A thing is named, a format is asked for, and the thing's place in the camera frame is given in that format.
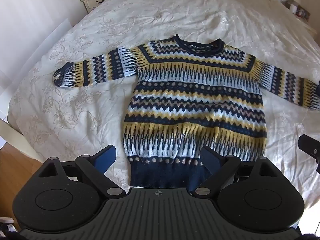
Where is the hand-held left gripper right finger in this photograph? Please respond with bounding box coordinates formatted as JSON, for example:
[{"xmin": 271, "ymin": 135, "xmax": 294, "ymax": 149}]
[{"xmin": 194, "ymin": 146, "xmax": 278, "ymax": 198}]

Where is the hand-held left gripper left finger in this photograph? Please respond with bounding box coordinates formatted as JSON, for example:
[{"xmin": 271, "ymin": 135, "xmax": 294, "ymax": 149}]
[{"xmin": 39, "ymin": 145, "xmax": 127, "ymax": 199}]

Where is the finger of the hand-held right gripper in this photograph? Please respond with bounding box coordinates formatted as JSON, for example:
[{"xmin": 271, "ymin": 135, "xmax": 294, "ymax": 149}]
[{"xmin": 297, "ymin": 134, "xmax": 320, "ymax": 173}]

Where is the navy yellow patterned knit sweater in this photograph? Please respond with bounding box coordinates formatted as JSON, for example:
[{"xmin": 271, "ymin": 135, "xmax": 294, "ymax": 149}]
[{"xmin": 52, "ymin": 34, "xmax": 320, "ymax": 193}]

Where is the patterned framed picture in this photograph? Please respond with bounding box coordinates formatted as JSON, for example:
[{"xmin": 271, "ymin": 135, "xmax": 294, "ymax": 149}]
[{"xmin": 296, "ymin": 7, "xmax": 311, "ymax": 20}]

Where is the cream floral bed cover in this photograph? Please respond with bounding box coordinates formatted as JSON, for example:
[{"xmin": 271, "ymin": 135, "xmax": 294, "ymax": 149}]
[{"xmin": 6, "ymin": 0, "xmax": 320, "ymax": 205}]

